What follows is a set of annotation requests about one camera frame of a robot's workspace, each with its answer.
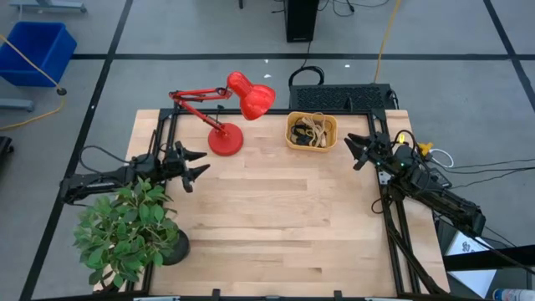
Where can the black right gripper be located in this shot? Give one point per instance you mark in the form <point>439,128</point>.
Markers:
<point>376,150</point>

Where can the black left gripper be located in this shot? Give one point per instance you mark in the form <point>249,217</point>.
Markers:
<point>173,163</point>

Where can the wide beige rubber band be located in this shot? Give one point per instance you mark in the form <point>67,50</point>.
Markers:
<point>319,134</point>
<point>309,122</point>

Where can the black rubber band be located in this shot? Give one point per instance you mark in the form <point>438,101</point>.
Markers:
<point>297,136</point>

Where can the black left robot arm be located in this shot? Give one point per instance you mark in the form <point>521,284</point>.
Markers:
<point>96,182</point>

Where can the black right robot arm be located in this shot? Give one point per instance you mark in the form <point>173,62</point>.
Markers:
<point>439,200</point>

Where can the yellow plastic bin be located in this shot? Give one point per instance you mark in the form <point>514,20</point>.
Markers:
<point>311,149</point>

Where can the blue plastic floor bin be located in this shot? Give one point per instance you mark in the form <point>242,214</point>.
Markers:
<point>37,54</point>

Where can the black perforated computer case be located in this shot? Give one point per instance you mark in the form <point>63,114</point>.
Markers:
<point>334,98</point>

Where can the yellow connector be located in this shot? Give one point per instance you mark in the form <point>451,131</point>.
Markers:
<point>425,147</point>

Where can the red desk lamp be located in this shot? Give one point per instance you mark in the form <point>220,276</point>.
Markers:
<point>255,98</point>

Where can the green potted plant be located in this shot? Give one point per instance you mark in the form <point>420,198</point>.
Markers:
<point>125,226</point>

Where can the black computer tower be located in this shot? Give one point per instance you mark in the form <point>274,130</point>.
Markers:
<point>301,21</point>

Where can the white paper sheet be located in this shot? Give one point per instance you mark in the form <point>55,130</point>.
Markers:
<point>472,276</point>

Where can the black metal bar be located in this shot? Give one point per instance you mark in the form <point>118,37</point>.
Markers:
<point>501,257</point>

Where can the grey metal stand foot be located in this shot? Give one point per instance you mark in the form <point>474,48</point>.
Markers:
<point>50,6</point>
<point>16,104</point>

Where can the black floor object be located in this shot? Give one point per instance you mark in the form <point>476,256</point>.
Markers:
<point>5,146</point>

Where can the white bottle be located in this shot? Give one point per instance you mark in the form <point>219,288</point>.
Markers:
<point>516,295</point>

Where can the black metal table frame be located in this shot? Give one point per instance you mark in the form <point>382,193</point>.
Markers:
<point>355,111</point>

